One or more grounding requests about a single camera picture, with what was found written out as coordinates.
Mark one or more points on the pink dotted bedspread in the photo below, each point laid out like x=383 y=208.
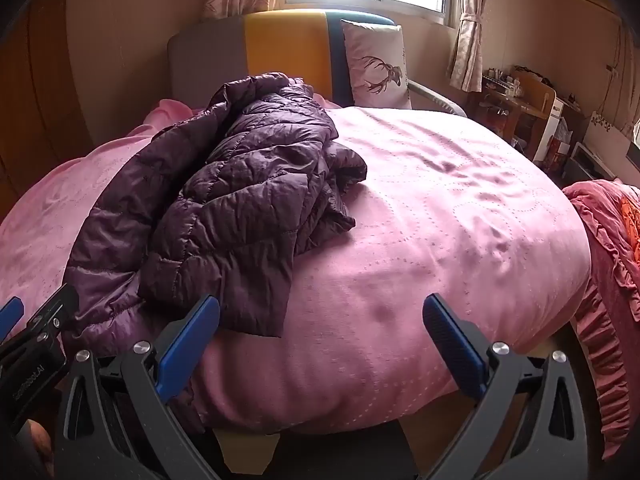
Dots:
x=425 y=235

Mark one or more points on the person's left hand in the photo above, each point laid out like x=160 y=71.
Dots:
x=39 y=442

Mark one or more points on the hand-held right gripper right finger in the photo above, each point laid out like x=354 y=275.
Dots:
x=452 y=347

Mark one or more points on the white deer print pillow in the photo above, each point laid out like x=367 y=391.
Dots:
x=375 y=60

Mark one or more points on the purple quilted puffer jacket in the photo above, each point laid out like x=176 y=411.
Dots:
x=240 y=185

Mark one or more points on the grey bed rail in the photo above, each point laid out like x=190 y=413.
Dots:
x=440 y=100

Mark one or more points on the cluttered wooden desk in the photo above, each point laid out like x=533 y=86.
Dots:
x=520 y=105

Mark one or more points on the red ruffled blanket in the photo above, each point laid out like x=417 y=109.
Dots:
x=610 y=270

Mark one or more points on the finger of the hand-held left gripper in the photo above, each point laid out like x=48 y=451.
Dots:
x=10 y=317
x=55 y=310

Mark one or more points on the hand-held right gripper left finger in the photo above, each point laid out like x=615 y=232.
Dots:
x=189 y=345

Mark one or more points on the grey yellow blue headboard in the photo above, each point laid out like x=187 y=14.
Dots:
x=280 y=45

